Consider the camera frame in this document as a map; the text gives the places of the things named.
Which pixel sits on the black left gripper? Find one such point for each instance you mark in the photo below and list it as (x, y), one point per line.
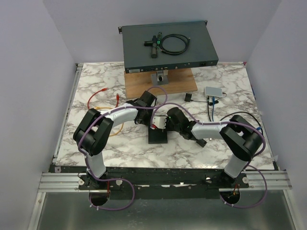
(148, 121)

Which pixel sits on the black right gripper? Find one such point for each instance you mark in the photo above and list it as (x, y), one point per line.
(168, 119)

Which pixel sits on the black network switch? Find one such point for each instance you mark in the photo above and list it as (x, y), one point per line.
(157, 136)

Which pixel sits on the black power adapter with cable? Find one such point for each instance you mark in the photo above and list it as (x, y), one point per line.
(188, 98)

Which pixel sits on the small black power adapter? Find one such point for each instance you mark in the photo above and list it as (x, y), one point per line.
(201, 142)

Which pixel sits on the white grey small switch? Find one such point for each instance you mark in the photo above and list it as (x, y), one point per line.
(213, 91)

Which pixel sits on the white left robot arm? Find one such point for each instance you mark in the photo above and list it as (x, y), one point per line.
(93, 132)

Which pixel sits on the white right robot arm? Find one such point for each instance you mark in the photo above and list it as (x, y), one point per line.
(239, 135)

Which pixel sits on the wooden board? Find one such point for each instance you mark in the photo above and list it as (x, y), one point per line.
(171, 81)

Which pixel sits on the grey rack unit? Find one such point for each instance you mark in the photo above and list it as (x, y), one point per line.
(183, 45)

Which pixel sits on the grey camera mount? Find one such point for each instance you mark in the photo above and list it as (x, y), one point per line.
(159, 78)

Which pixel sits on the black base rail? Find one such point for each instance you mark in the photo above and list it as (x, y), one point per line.
(159, 183)

